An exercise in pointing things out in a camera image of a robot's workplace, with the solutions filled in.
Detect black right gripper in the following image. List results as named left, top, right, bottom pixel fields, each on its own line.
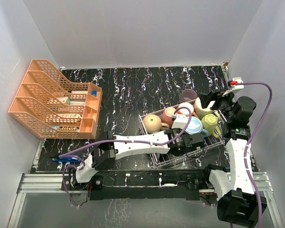
left=199, top=89, right=236, bottom=122

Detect cream floral mug green inside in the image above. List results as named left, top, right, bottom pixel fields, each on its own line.
left=193, top=97, right=220, bottom=119

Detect mauve purple mug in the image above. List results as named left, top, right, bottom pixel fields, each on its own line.
left=180, top=89, right=197, bottom=103

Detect white wire dish rack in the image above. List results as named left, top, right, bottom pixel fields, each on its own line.
left=138, top=109, right=226, bottom=169

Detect yellow green mug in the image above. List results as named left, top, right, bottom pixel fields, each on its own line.
left=201, top=114, right=221, bottom=138

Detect salmon pink speckled mug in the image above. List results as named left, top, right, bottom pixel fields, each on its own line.
left=177, top=102, right=194, bottom=116

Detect light blue mug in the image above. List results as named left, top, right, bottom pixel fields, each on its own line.
left=185, top=116, right=209, bottom=138

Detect pink mug cream inside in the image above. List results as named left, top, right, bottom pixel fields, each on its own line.
left=161, top=107, right=176, bottom=127

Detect brown ceramic mug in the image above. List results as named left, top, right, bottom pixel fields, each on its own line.
left=143, top=114, right=170, bottom=134

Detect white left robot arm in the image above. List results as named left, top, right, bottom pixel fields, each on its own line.
left=71, top=128, right=205, bottom=190

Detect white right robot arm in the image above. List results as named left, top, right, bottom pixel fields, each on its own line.
left=198, top=91, right=267, bottom=228

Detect blue cap bottle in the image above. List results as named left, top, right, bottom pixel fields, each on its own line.
left=91, top=90, right=97, bottom=96

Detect green white box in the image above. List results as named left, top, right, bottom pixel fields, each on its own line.
left=57, top=96, right=70, bottom=105

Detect orange plastic file organizer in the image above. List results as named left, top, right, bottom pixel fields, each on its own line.
left=9, top=59, right=102, bottom=139

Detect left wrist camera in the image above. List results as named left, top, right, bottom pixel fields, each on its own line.
left=172, top=114, right=189, bottom=129

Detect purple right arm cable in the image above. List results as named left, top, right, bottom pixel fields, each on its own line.
left=209, top=82, right=274, bottom=228

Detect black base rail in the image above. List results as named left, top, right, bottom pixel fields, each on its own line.
left=61, top=168, right=215, bottom=200

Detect aluminium frame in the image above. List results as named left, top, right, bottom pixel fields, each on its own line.
left=7, top=171, right=285, bottom=228

